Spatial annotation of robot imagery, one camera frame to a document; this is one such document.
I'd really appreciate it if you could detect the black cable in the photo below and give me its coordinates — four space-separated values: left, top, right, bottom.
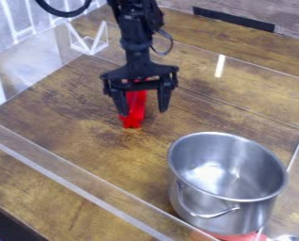
33 0 93 18

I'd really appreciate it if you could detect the clear acrylic front barrier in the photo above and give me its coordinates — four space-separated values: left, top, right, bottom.
0 124 219 241

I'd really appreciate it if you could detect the red object under pot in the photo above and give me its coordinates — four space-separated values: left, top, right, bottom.
189 232 268 241

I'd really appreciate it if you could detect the clear acrylic triangle bracket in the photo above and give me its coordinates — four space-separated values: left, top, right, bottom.
65 21 109 56

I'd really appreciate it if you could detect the silver metal object corner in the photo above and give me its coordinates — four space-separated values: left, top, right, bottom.
268 234 299 241

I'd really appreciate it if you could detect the silver metal pot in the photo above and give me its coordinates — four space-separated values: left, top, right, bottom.
167 132 288 235

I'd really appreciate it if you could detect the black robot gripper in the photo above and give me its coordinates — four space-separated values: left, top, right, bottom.
100 47 180 117

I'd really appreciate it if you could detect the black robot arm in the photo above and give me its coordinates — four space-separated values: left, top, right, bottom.
100 0 180 117

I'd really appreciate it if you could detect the red plastic block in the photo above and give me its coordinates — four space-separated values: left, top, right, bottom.
119 90 147 128

